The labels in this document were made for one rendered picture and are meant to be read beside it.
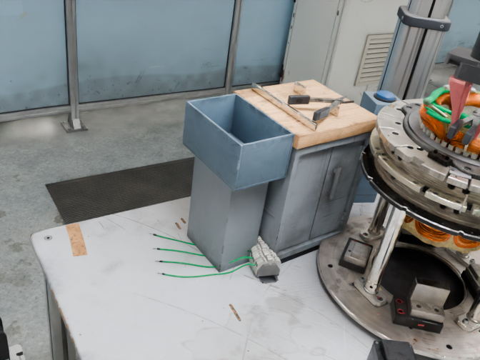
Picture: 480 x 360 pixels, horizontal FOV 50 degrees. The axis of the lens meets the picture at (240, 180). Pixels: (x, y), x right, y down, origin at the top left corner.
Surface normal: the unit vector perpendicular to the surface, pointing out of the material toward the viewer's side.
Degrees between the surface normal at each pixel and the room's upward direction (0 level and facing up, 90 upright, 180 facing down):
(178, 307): 0
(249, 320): 0
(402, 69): 90
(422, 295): 90
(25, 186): 0
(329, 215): 90
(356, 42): 90
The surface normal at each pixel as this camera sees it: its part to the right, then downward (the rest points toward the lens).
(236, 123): -0.81, 0.22
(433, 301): -0.17, 0.51
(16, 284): 0.14, -0.84
